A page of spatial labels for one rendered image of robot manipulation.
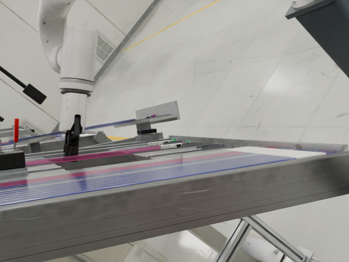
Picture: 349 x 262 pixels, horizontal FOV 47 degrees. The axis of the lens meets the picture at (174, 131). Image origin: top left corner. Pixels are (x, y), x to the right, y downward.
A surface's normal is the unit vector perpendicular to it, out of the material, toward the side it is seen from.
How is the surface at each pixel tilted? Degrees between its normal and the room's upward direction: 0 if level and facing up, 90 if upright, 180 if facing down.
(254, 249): 0
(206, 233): 90
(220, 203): 90
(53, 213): 90
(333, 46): 90
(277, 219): 0
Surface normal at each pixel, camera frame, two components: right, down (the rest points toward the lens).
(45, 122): 0.43, 0.01
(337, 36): -0.52, 0.80
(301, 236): -0.72, -0.60
